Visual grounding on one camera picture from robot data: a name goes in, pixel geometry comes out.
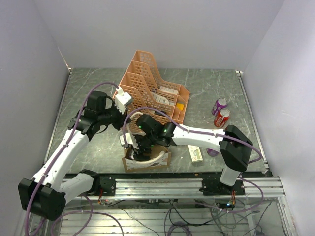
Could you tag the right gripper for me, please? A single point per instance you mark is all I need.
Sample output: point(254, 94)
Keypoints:
point(141, 151)

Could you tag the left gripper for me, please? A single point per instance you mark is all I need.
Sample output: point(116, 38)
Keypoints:
point(121, 119)

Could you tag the brown canvas tote bag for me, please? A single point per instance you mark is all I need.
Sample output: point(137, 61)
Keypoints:
point(159, 157)

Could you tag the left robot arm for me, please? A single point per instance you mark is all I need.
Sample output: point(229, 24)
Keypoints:
point(46, 193)

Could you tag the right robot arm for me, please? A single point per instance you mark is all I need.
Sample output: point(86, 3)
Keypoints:
point(230, 142)

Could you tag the white papers in organizer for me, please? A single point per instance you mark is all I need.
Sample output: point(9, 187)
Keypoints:
point(164, 99)

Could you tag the peach plastic file organizer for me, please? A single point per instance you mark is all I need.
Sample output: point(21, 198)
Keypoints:
point(143, 82)

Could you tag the white green cardboard box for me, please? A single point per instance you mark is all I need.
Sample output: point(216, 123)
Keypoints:
point(195, 154)

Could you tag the yellow sticky notes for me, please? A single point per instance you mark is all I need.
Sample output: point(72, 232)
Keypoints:
point(180, 106)

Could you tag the purple soda can front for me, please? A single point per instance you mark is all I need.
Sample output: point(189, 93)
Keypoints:
point(212, 152)

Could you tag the purple soda can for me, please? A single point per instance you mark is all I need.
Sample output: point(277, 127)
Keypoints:
point(220, 103)
point(212, 152)

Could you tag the red soda can rear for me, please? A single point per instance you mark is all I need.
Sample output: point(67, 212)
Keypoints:
point(222, 117)

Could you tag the purple soda can rear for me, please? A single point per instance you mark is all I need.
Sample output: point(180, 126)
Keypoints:
point(220, 103)

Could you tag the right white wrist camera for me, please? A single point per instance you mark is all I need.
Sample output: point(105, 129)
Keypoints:
point(128, 141)

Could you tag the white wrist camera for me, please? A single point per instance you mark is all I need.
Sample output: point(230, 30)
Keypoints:
point(128, 141)
point(122, 100)

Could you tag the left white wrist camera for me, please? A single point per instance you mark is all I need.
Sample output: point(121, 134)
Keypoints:
point(122, 100)

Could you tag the aluminium mounting rail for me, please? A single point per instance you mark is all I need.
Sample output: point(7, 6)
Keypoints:
point(190, 188)

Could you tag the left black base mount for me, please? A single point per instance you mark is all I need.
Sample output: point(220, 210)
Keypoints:
point(106, 185)

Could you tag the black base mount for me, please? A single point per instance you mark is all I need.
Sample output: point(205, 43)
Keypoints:
point(106, 185)
point(214, 187)

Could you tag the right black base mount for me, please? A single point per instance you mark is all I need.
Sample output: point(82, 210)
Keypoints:
point(214, 187)

